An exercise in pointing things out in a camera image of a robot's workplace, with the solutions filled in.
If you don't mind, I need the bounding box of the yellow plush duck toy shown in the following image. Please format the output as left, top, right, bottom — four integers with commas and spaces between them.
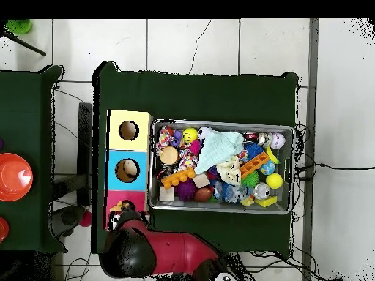
109, 200, 131, 212

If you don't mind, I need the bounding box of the wooden box with three holes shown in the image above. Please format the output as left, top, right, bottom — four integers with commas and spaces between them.
104, 109, 154, 231

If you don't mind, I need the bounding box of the yellow smiley ball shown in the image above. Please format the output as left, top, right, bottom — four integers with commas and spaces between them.
182, 127, 199, 144

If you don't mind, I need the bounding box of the orange studded toy brick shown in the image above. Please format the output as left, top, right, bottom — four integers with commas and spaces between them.
160, 167, 196, 190

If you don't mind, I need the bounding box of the black and white soccer ball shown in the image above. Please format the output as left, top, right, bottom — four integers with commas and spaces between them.
197, 126, 214, 141

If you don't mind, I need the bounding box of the mint green knitted cloth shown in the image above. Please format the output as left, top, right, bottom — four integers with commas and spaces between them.
194, 129, 245, 176

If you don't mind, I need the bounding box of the purple spiky ball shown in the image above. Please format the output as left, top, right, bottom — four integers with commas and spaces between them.
174, 177, 198, 202

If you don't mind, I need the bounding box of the brown toy football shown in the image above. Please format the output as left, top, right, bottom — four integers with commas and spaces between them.
193, 187, 213, 203

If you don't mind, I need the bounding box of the cream cloth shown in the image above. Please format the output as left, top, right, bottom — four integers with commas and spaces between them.
215, 155, 242, 186

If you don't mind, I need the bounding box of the plain yellow ball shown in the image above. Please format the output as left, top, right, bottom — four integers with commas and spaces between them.
265, 173, 284, 190

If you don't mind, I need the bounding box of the red ball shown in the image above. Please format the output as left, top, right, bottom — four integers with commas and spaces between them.
78, 210, 92, 228

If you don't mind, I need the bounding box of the grey rounded object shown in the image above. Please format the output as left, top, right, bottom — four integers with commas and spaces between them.
51, 205, 86, 238

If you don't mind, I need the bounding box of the large orange bowl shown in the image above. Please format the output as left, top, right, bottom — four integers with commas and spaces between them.
0, 152, 34, 203

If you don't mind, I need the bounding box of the black rod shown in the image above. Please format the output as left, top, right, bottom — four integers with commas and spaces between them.
0, 29, 47, 57

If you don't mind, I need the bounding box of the small orange bowl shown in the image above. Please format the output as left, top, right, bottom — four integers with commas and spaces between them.
0, 216, 10, 244

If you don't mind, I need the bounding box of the green cup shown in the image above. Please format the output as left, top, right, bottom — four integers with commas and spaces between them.
5, 19, 33, 35

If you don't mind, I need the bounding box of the shallow wire mesh bin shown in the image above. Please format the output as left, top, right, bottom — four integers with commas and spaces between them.
147, 118, 296, 215

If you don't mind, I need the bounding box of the black cable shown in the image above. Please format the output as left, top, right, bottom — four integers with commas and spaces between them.
295, 162, 375, 181

